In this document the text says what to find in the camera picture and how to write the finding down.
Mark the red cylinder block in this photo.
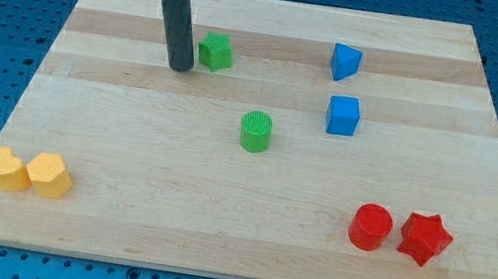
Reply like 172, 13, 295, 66
348, 203, 393, 251

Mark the light wooden board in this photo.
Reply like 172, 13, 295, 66
0, 0, 498, 279

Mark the red star block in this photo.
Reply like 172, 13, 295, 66
397, 213, 453, 267

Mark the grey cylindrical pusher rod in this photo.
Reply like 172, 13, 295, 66
160, 0, 194, 72

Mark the green star block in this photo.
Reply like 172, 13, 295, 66
198, 32, 233, 72

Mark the yellow pentagon block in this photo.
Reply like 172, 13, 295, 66
27, 152, 73, 199

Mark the blue triangle block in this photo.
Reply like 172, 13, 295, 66
330, 43, 363, 81

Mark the green cylinder block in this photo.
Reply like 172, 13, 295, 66
240, 111, 273, 153

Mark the yellow heart block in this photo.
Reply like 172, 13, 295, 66
0, 146, 32, 193

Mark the blue cube block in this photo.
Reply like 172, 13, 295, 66
326, 95, 361, 137

